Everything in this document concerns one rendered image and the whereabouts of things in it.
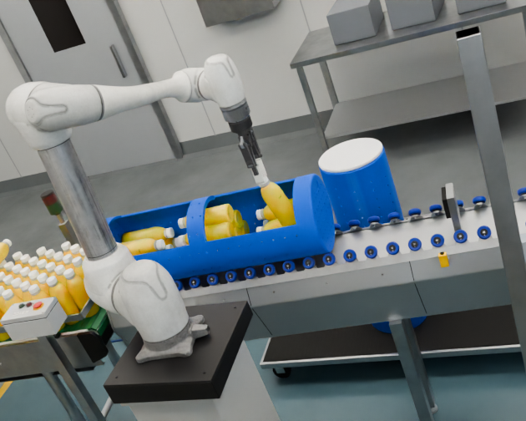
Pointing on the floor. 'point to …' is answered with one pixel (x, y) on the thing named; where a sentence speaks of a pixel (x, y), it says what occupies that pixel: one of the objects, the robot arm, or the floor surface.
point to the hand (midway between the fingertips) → (258, 171)
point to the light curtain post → (502, 206)
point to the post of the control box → (71, 377)
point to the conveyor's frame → (22, 353)
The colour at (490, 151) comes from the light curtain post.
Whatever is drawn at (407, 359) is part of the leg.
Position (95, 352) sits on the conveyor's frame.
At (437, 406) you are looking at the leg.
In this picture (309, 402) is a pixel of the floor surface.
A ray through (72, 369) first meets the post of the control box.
